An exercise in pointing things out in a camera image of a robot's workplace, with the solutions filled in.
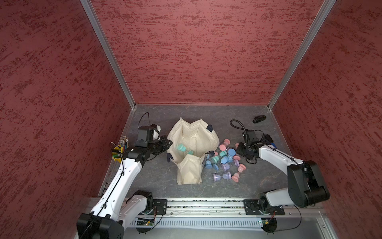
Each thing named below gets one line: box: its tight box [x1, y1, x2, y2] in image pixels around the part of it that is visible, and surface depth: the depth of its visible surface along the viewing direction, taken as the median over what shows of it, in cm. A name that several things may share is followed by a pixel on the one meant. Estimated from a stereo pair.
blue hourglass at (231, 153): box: [220, 148, 237, 164], surface depth 91 cm
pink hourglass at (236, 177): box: [231, 163, 247, 183], surface depth 87 cm
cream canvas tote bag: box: [166, 117, 220, 185], surface depth 83 cm
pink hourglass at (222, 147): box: [218, 138, 231, 152], surface depth 95 cm
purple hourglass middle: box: [220, 159, 240, 172], surface depth 89 cm
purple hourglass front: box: [212, 171, 232, 183], surface depth 84 cm
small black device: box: [252, 115, 267, 124], surface depth 115 cm
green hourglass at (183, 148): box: [177, 143, 195, 155], surface depth 91 cm
